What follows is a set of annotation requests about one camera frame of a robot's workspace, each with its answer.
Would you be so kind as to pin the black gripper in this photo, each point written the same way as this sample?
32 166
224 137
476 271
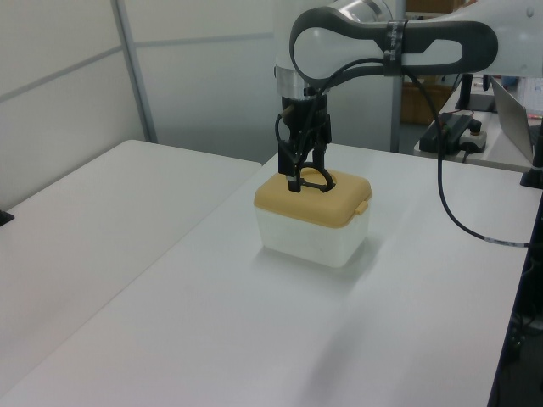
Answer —
303 123

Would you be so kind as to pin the grey partition post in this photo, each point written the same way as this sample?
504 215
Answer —
136 72

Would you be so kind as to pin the white plastic case box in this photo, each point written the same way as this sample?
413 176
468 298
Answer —
305 241

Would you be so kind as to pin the pale grey desk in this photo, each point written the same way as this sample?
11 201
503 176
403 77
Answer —
500 159

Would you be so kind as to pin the white button box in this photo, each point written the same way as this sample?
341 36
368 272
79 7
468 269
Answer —
475 137

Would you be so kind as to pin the brown cardboard box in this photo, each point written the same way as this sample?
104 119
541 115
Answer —
418 104

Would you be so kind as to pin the black power unit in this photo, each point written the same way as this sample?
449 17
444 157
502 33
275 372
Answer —
441 133

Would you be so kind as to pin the black monitor stand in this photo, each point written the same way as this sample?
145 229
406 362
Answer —
466 95

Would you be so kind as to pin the grey laptop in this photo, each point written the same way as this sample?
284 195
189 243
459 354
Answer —
513 118

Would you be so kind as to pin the tan plastic case lid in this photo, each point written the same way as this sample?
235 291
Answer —
297 207

